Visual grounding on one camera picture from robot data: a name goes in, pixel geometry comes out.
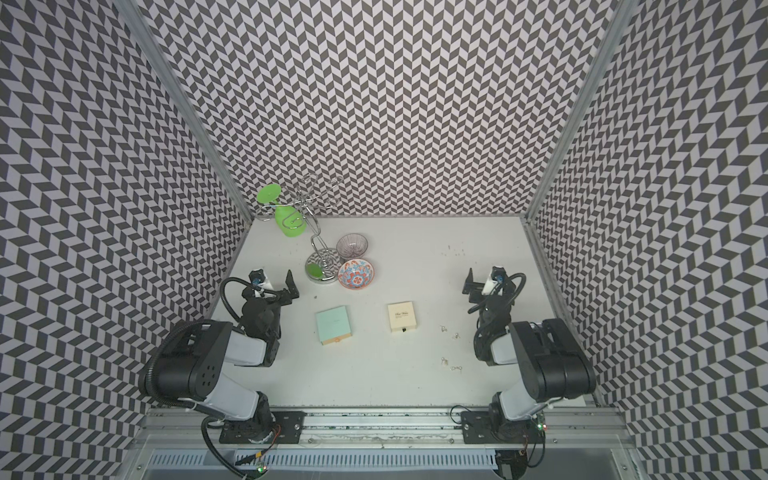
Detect aluminium corner post right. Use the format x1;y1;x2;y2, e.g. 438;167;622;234
524;0;639;223

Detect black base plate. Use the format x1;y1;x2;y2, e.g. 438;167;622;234
219;410;306;446
457;410;546;446

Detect floral patterned ceramic bowl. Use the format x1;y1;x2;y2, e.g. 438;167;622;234
337;259;375;290

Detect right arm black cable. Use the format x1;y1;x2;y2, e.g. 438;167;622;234
467;271;528;316

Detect aluminium corner post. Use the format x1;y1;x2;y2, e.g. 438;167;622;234
113;0;253;225
524;0;639;223

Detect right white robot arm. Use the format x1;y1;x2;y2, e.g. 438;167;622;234
464;278;597;432

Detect clear ribbed glass bowl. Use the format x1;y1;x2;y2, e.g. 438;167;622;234
336;233;369;260

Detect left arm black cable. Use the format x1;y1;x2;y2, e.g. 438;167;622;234
219;276;265;328

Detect green leaf ornament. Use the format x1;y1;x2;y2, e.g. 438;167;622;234
275;205;306;238
256;183;282;205

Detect silver wire jewelry stand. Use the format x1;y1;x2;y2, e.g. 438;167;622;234
286;174;342;284

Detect aluminium corner post left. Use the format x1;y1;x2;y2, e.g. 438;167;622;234
113;0;253;225

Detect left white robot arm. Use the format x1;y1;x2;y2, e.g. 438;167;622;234
138;269;300;433

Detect small metal earrings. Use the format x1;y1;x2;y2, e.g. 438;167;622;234
440;357;463;372

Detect green leaf upper ornament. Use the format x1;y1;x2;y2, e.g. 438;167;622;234
256;183;282;205

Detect aluminium front rail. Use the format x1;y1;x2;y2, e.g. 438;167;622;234
128;407;637;450

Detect cream jewelry box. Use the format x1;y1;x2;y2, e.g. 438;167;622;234
387;301;418;333

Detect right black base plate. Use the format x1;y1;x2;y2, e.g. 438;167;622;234
457;410;546;446

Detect green leaf lower ornament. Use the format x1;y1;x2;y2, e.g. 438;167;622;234
275;205;306;238

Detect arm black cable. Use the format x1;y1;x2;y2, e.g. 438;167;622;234
219;276;265;328
467;271;528;316

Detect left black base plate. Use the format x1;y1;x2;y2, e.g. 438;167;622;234
219;410;306;446

